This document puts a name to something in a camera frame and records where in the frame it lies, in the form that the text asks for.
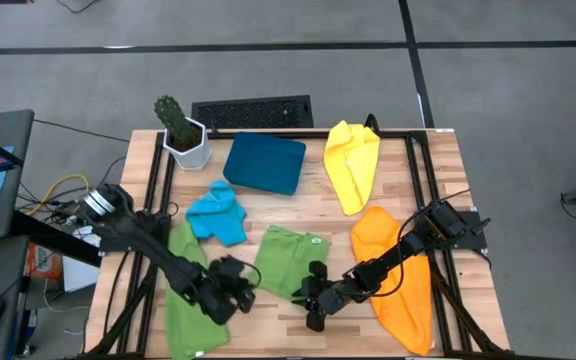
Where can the orange microfiber towel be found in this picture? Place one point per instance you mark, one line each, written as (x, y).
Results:
(408, 320)

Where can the black keyboard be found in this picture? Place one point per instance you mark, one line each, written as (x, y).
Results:
(253, 112)

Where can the white hexagonal plant pot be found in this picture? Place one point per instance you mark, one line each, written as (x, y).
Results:
(195, 157)

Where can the green cactus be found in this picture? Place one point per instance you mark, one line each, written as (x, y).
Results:
(173, 120)

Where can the blue microfiber towel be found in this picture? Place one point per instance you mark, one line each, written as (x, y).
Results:
(215, 215)

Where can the teal plastic tray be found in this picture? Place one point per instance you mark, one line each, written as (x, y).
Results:
(265, 162)

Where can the green microfiber towel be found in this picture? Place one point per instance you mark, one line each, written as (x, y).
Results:
(288, 260)
(188, 330)

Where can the orange cardboard box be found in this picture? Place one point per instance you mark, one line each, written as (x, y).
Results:
(45, 262)

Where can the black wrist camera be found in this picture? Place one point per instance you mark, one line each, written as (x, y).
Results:
(318, 271)
(225, 269)

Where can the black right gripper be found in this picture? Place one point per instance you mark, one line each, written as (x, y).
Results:
(340, 295)

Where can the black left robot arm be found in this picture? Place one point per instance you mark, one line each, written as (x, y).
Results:
(133, 235)

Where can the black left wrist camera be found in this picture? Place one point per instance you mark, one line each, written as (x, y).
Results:
(225, 269)

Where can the black desk leg bar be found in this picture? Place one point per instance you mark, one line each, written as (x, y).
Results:
(53, 237)

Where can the yellow microfiber towel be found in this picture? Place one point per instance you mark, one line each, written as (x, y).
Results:
(350, 170)

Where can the black aluminium table frame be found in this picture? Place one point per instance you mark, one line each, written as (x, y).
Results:
(418, 165)

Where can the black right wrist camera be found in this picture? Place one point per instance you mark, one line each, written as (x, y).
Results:
(318, 271)

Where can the white paper box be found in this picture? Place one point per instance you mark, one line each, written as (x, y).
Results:
(78, 275)

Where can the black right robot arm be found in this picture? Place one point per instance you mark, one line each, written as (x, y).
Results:
(408, 247)

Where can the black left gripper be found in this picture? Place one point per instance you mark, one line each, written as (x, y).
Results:
(213, 292)

